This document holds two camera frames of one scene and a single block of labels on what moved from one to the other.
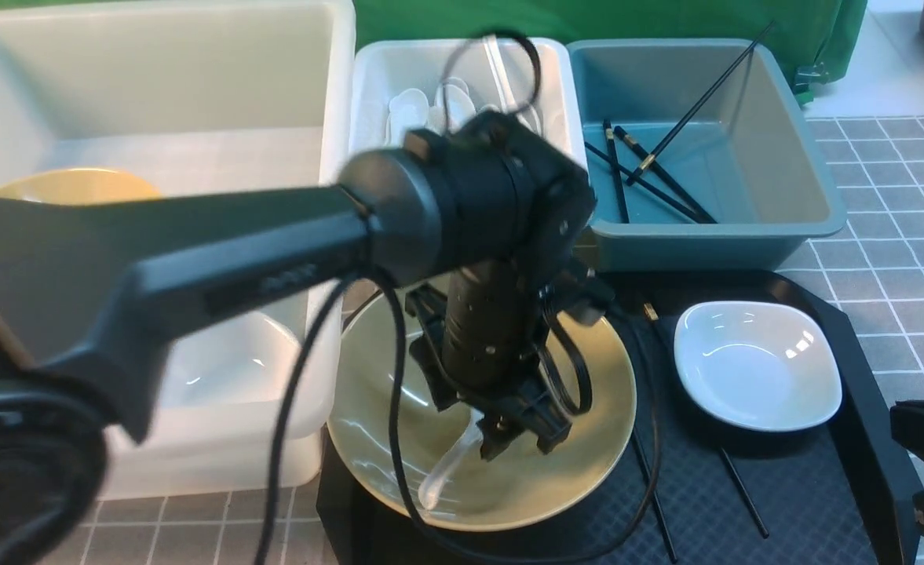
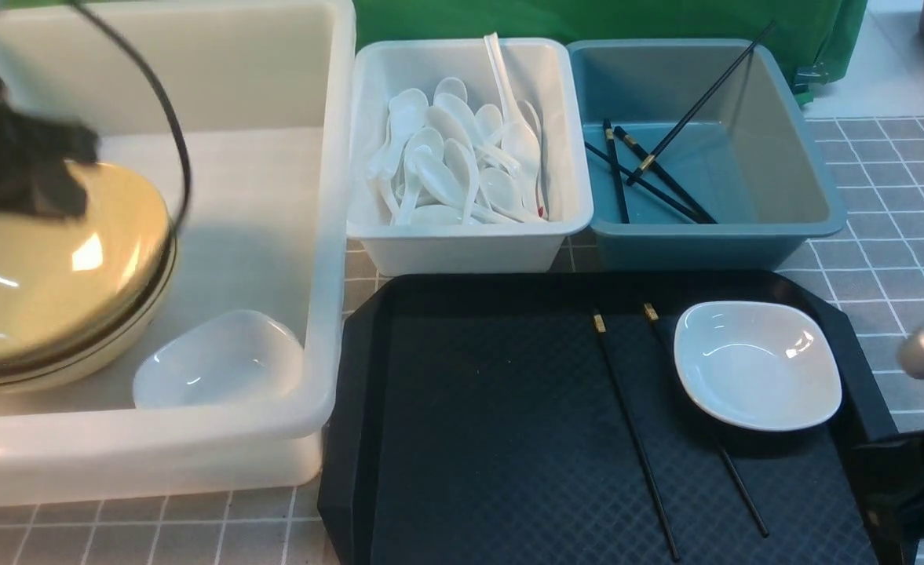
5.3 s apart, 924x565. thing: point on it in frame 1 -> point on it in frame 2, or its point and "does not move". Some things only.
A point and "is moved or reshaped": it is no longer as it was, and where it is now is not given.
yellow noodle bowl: x=517 y=484 is moved or reshaped
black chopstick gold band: x=651 y=314 does not move
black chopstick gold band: x=654 y=493 does not move
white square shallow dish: x=759 y=366 does not move
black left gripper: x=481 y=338 -> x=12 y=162
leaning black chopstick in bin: x=648 y=159 does not move
